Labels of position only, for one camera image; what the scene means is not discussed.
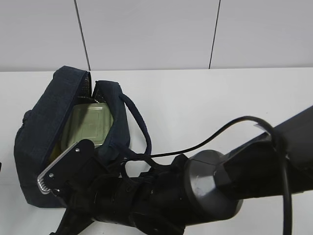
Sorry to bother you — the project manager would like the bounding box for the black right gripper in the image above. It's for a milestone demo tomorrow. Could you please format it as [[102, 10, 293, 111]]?
[[52, 175, 137, 235]]

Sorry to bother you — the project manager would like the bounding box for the yellow toy pumpkin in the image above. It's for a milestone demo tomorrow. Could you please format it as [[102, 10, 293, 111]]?
[[49, 142, 63, 162]]

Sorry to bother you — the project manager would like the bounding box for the green lid glass food container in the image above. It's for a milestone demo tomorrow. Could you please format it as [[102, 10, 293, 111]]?
[[61, 103, 113, 151]]

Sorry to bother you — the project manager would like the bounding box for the dark blue fabric lunch bag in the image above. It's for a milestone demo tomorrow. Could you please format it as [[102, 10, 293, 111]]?
[[14, 66, 152, 209]]

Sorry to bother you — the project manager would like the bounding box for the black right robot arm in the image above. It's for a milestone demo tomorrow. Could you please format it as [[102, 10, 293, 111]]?
[[50, 108, 313, 235]]

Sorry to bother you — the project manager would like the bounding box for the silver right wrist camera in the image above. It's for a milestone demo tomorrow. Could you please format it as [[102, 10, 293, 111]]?
[[37, 139, 109, 194]]

